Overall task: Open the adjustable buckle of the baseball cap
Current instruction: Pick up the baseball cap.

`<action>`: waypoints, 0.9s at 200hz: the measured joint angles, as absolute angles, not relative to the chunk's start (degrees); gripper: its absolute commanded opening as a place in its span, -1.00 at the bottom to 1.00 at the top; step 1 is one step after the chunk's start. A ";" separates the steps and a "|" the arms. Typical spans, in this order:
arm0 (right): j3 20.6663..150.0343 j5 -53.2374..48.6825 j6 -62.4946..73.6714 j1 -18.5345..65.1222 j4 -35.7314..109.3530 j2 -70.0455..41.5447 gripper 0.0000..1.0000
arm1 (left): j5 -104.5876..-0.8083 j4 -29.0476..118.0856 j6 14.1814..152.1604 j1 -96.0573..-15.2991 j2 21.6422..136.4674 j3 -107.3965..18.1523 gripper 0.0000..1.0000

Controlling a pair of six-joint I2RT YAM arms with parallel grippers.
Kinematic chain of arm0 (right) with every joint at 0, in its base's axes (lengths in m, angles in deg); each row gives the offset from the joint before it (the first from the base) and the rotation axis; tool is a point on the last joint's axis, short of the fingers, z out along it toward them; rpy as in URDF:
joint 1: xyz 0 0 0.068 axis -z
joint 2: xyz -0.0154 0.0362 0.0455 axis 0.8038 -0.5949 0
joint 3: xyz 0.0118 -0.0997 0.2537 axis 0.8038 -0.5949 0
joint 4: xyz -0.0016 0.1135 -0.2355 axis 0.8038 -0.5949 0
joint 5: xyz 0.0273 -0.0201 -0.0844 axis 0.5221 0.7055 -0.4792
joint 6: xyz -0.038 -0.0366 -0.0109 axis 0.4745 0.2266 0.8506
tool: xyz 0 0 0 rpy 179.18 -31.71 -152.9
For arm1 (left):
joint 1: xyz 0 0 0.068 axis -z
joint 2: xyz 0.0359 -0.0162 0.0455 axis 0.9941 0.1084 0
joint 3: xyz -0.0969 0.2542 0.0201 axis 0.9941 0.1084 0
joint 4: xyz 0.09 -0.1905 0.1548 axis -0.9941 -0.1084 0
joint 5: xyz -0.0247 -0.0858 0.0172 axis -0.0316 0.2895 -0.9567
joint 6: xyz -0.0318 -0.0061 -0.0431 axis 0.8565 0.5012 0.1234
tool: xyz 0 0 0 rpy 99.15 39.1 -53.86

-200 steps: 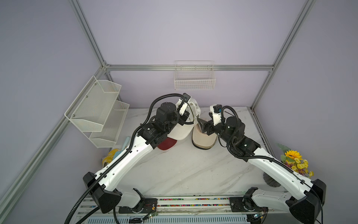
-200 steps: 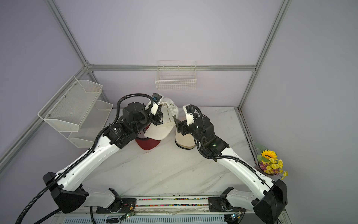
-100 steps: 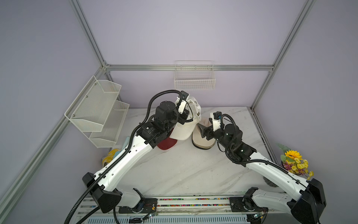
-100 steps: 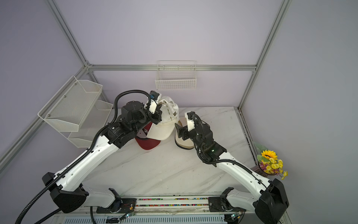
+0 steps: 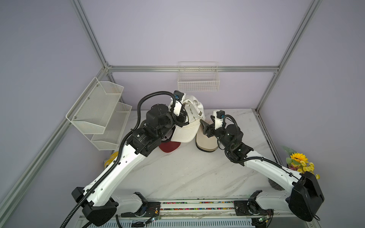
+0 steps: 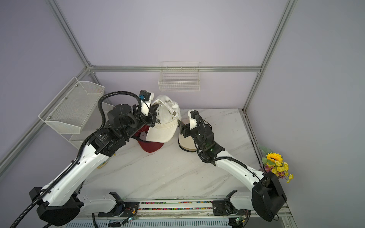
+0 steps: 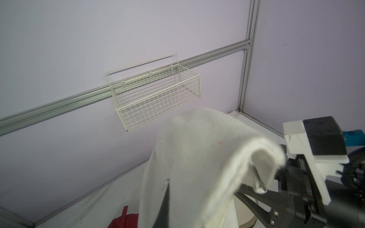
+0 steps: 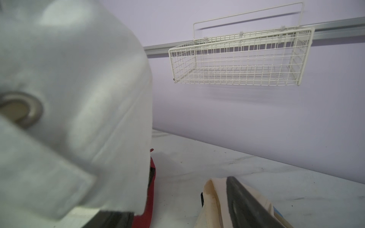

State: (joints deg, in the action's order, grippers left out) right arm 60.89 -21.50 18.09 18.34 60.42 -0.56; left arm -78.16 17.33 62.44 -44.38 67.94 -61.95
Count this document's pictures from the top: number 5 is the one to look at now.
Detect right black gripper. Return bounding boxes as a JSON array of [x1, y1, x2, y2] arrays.
[[202, 119, 233, 150]]

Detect white baseball cap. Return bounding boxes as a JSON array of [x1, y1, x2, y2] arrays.
[[171, 93, 205, 143]]

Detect dark red baseball cap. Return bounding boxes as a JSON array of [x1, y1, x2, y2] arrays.
[[159, 141, 181, 153]]

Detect yellow object behind arm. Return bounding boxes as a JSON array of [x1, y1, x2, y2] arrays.
[[104, 152, 119, 169]]

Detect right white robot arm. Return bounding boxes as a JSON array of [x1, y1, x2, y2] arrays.
[[200, 120, 325, 222]]

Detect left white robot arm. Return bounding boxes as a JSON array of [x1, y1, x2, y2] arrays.
[[67, 102, 205, 227]]

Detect beige baseball cap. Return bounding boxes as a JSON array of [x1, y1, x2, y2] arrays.
[[195, 123, 218, 153]]

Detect white mesh two-tier shelf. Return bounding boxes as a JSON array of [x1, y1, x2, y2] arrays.
[[66, 78, 132, 151]]

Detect sunflower bouquet in vase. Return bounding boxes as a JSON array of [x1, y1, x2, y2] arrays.
[[282, 146, 321, 180]]

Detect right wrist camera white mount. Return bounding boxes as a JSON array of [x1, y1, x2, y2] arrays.
[[213, 110, 225, 130]]

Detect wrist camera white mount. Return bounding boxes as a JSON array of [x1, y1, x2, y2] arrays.
[[213, 110, 225, 130], [169, 90, 185, 116]]

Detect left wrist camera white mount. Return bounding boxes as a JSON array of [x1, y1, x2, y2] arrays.
[[169, 90, 185, 116]]

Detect left black corrugated cable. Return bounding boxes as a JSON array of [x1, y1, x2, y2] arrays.
[[59, 91, 179, 228]]

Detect white wire wall basket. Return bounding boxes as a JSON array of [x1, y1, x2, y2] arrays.
[[177, 61, 220, 93]]

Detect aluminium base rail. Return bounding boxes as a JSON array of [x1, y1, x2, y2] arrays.
[[76, 199, 314, 228]]

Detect aluminium frame rails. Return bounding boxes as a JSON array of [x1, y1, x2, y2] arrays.
[[1, 1, 322, 220]]

